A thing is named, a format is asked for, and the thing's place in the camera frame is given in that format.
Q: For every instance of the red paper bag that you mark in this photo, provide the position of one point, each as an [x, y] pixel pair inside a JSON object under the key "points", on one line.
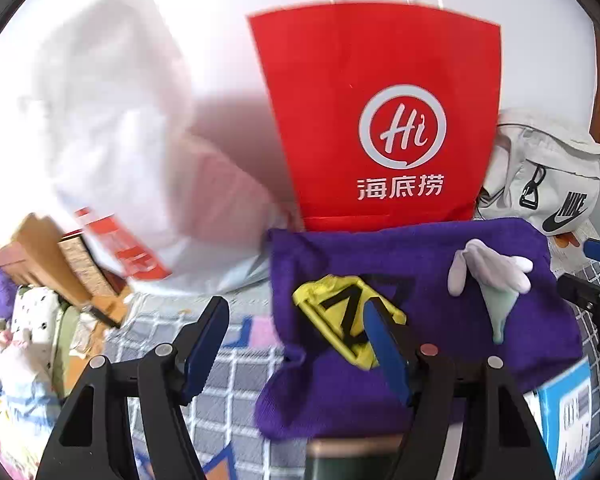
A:
{"points": [[330, 85]]}

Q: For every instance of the brown patterned box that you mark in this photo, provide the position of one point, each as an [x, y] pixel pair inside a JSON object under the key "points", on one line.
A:
{"points": [[87, 270]]}

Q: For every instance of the white rubber glove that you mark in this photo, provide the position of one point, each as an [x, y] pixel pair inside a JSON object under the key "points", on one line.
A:
{"points": [[475, 260]]}

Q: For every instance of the white plastic bag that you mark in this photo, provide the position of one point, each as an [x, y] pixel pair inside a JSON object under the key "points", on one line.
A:
{"points": [[105, 110]]}

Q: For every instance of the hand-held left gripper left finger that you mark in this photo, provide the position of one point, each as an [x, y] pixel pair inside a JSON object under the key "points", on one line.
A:
{"points": [[205, 345]]}

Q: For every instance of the purple knitted cloth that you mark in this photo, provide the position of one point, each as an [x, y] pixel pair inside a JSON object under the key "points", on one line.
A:
{"points": [[305, 400]]}

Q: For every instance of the dark box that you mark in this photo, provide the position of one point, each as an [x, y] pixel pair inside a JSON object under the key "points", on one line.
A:
{"points": [[352, 460]]}

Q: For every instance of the white dotted plush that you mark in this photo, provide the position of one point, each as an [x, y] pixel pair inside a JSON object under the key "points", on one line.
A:
{"points": [[32, 315]]}

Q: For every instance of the yellow packet black print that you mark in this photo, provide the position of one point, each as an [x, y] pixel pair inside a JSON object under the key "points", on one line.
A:
{"points": [[315, 295]]}

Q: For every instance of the grey plaid bed sheet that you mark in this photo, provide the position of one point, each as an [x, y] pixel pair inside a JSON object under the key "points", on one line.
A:
{"points": [[230, 410]]}

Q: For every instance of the colourful floral cloth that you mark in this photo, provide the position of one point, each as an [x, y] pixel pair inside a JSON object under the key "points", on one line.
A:
{"points": [[10, 400]]}

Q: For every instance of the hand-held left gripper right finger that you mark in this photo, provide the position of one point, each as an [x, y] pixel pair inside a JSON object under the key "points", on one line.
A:
{"points": [[385, 350]]}

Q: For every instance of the beige sling bag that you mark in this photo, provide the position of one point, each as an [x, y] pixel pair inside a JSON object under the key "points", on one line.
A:
{"points": [[555, 170]]}

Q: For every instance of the blue package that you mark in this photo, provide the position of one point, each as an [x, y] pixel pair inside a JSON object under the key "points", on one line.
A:
{"points": [[565, 410]]}

